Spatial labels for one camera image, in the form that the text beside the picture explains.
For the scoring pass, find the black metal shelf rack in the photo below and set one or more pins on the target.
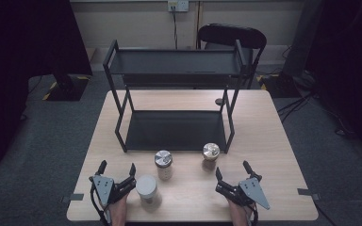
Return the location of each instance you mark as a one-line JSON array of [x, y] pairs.
[[174, 62]]

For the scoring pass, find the grey tape strip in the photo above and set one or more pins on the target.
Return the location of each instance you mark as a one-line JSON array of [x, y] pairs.
[[75, 197], [306, 192]]

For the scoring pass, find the dark curtain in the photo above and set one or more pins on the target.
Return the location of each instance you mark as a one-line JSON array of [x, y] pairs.
[[352, 62], [19, 62]]

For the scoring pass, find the white wall power outlet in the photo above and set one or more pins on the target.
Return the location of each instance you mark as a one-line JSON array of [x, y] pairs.
[[178, 5]]

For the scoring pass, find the person's left hand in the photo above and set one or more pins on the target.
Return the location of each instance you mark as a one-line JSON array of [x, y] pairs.
[[118, 212]]

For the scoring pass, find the small dark round disc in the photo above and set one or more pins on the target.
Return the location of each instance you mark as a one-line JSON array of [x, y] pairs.
[[219, 101]]

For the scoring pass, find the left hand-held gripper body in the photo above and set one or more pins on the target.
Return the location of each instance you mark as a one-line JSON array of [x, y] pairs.
[[103, 188]]

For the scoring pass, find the silver lid jar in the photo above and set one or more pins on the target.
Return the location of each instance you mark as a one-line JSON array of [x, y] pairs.
[[163, 160]]

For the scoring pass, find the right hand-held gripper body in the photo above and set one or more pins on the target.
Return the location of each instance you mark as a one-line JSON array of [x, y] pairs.
[[253, 190]]

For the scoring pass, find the person's right hand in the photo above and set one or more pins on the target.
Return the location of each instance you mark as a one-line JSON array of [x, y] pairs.
[[238, 215]]

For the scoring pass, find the black chair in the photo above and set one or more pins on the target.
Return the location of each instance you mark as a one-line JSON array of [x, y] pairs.
[[232, 35]]

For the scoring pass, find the white lid jar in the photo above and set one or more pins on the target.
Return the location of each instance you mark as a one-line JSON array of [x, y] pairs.
[[146, 186]]

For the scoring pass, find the black stand base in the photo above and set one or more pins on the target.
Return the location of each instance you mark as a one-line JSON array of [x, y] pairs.
[[279, 86], [69, 89]]

